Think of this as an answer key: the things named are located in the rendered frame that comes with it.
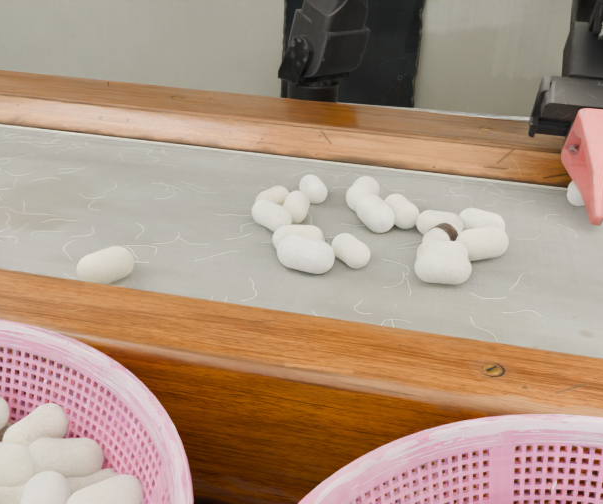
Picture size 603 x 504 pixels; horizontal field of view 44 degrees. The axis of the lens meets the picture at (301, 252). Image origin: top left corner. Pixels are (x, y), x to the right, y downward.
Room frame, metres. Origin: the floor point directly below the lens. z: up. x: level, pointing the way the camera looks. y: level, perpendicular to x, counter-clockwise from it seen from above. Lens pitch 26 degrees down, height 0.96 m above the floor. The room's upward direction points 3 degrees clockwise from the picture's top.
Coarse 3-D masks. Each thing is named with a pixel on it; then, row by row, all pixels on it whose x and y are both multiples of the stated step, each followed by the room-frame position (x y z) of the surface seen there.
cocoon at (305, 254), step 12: (288, 240) 0.42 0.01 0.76; (300, 240) 0.42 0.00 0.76; (312, 240) 0.42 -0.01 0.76; (288, 252) 0.42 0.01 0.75; (300, 252) 0.41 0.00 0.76; (312, 252) 0.41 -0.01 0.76; (324, 252) 0.41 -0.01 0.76; (288, 264) 0.42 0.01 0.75; (300, 264) 0.41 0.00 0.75; (312, 264) 0.41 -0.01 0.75; (324, 264) 0.41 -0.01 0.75
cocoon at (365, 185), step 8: (368, 176) 0.54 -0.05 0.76; (360, 184) 0.52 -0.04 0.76; (368, 184) 0.53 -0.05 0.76; (376, 184) 0.53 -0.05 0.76; (352, 192) 0.52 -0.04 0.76; (360, 192) 0.51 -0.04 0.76; (368, 192) 0.52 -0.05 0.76; (376, 192) 0.53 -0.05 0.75; (352, 200) 0.51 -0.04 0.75; (352, 208) 0.52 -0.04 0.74
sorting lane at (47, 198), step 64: (0, 128) 0.68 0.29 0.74; (0, 192) 0.53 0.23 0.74; (64, 192) 0.53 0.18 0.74; (128, 192) 0.54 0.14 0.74; (192, 192) 0.54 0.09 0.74; (256, 192) 0.55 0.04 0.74; (384, 192) 0.56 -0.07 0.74; (448, 192) 0.57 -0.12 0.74; (512, 192) 0.58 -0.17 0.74; (0, 256) 0.42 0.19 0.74; (64, 256) 0.42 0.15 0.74; (192, 256) 0.43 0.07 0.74; (256, 256) 0.44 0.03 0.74; (384, 256) 0.45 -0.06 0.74; (512, 256) 0.46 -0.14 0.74; (576, 256) 0.46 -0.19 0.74; (384, 320) 0.36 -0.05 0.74; (448, 320) 0.37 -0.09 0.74; (512, 320) 0.37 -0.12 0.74; (576, 320) 0.37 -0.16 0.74
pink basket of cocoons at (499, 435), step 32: (512, 416) 0.24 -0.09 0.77; (544, 416) 0.24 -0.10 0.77; (576, 416) 0.25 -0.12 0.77; (384, 448) 0.22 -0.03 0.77; (416, 448) 0.22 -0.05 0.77; (448, 448) 0.23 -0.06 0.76; (480, 448) 0.23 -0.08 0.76; (512, 448) 0.24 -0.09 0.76; (544, 448) 0.24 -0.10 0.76; (352, 480) 0.21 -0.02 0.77; (384, 480) 0.21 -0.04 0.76; (416, 480) 0.22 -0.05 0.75; (448, 480) 0.23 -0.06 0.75; (480, 480) 0.23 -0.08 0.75; (512, 480) 0.23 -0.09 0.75; (544, 480) 0.23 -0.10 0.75; (576, 480) 0.23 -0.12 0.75
